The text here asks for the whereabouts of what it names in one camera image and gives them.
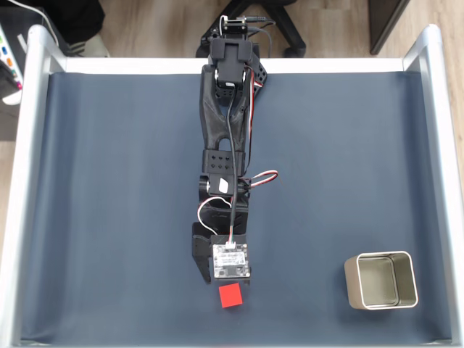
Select black power cable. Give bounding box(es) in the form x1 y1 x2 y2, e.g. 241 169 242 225
243 13 276 59

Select person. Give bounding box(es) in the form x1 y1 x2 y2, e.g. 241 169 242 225
21 0 112 58

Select dark blue table mat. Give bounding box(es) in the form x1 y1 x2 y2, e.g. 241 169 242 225
20 70 454 345

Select aluminium table frame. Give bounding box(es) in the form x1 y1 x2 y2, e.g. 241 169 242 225
0 24 464 348

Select red cube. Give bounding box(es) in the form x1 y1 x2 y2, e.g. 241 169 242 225
218 283 244 309

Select black camera cable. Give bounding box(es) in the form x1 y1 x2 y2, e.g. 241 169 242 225
225 86 244 248

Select bare wrist camera circuit board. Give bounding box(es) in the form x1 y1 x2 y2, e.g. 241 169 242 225
212 241 252 281

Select black cabinet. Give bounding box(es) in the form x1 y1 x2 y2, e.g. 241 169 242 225
368 0 413 56

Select white device with coloured labels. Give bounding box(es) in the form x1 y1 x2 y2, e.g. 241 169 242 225
0 30 28 106

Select black office chair base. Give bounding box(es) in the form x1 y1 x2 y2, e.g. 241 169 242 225
195 0 307 59

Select square metal tin container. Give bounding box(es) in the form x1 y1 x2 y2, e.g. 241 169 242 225
343 249 420 312

